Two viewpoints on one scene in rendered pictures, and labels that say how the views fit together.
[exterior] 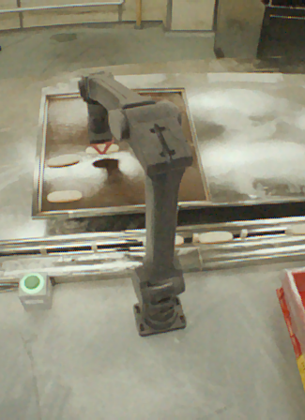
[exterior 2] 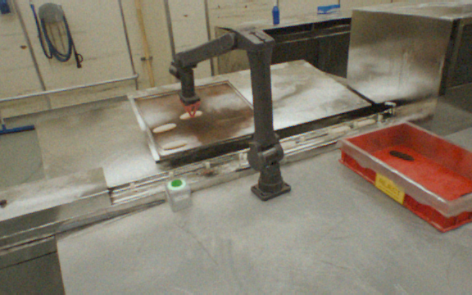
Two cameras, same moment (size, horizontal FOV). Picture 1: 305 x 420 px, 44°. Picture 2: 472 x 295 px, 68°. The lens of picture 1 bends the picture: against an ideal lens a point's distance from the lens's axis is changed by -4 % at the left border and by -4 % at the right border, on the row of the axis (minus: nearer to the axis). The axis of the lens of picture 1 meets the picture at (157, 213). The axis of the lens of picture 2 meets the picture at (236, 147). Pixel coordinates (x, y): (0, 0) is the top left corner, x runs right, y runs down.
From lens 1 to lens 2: 64 cm
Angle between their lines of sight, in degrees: 23
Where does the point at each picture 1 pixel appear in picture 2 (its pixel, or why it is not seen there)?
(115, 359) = (253, 216)
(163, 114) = (251, 29)
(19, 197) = (133, 162)
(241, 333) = (329, 183)
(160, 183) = (261, 58)
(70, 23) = (95, 101)
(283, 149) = (306, 96)
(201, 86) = (238, 78)
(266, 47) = not seen: hidden behind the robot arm
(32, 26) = (60, 107)
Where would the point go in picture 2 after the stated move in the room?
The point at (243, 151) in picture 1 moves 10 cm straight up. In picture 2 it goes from (280, 102) to (280, 82)
